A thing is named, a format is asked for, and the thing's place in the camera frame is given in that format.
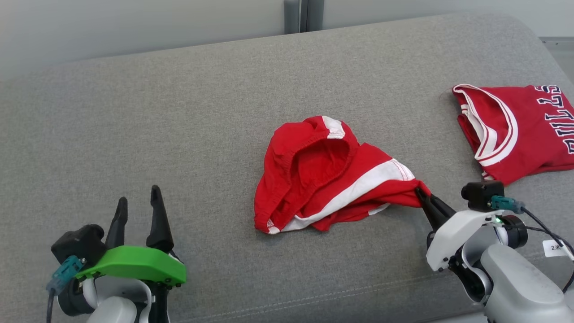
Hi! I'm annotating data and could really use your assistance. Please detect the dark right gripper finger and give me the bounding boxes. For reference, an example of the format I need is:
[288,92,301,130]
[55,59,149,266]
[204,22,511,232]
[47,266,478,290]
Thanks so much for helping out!
[415,188,457,230]

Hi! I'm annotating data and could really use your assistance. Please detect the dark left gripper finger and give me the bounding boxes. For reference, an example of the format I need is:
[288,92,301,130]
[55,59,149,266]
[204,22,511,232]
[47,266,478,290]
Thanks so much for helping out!
[105,196,129,249]
[146,185,174,253]

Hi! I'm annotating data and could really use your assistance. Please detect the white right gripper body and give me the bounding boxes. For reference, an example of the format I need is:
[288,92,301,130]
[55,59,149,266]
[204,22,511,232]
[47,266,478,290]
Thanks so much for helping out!
[426,209,505,272]

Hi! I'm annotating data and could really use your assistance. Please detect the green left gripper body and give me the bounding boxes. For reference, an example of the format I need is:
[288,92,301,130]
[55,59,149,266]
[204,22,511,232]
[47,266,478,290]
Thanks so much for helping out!
[75,245,187,288]

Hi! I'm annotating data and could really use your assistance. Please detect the red basketball jersey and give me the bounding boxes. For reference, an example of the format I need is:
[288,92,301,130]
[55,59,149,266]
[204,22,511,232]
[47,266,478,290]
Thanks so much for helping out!
[452,83,574,186]

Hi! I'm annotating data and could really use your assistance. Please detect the red shorts with white stripe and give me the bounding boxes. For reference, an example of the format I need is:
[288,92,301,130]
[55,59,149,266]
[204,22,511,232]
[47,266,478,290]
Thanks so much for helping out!
[254,115,432,235]

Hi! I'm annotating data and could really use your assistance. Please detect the grey fabric sofa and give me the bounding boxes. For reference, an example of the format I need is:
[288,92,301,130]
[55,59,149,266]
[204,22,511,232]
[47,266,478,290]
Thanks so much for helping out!
[0,13,574,323]

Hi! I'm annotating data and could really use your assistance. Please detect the teal plug camera cable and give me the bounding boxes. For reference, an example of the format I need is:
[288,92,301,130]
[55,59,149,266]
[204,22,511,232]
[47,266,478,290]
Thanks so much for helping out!
[491,195,574,294]
[46,255,85,323]

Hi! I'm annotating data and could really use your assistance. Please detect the thin black cable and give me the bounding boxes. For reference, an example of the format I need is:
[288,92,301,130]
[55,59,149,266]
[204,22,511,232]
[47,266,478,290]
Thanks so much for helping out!
[525,224,568,246]

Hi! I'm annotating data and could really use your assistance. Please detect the white cable label tag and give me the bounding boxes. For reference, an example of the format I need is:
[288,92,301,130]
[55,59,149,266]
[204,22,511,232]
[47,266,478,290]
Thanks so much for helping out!
[543,239,574,261]

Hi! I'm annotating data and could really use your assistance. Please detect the grey partition post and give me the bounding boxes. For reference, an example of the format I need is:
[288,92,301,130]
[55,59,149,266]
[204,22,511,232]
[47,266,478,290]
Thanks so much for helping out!
[284,0,301,34]
[306,0,324,32]

